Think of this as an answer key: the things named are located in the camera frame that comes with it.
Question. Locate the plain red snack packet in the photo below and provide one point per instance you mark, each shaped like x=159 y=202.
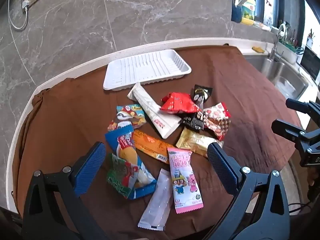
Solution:
x=178 y=103

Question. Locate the cream long snack packet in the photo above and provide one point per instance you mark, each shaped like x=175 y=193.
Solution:
x=152 y=110

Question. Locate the red and white patterned packet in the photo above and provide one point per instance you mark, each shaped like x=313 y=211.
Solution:
x=217 y=122

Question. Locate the yellow sponge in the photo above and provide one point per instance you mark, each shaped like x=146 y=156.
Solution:
x=258 y=49

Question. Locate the steel faucet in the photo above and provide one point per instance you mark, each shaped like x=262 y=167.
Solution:
x=276 y=47

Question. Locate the brown cloth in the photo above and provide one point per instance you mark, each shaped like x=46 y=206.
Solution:
x=75 y=110

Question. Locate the dark blue holder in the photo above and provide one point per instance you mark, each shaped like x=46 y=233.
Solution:
x=236 y=13

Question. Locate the colourful candy packet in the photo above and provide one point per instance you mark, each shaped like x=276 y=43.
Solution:
x=130 y=115

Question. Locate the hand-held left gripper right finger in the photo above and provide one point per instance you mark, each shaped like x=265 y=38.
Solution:
x=220 y=162

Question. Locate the black and gold snack packet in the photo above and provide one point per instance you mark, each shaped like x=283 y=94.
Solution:
x=201 y=92

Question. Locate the blue cake packet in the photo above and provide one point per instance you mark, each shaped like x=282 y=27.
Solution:
x=127 y=150

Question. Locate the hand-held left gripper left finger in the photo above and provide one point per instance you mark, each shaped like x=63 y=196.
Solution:
x=91 y=166

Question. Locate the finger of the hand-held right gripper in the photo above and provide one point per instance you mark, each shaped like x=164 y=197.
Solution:
x=285 y=128
x=300 y=106

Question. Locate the white translucent long packet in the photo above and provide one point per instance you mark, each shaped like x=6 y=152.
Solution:
x=157 y=205

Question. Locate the orange long snack packet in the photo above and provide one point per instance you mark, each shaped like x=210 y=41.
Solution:
x=150 y=145

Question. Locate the green and red snack packet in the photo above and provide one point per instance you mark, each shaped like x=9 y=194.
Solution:
x=120 y=175

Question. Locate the white and green dish rack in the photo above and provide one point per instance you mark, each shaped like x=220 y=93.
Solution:
x=291 y=50

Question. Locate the pink cartoon snack packet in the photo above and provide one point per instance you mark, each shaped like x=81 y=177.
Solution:
x=182 y=180

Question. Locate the white ribbed plastic tray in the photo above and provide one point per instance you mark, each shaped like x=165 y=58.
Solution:
x=147 y=70

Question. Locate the steel sink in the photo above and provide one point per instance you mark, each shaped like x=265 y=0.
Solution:
x=282 y=75

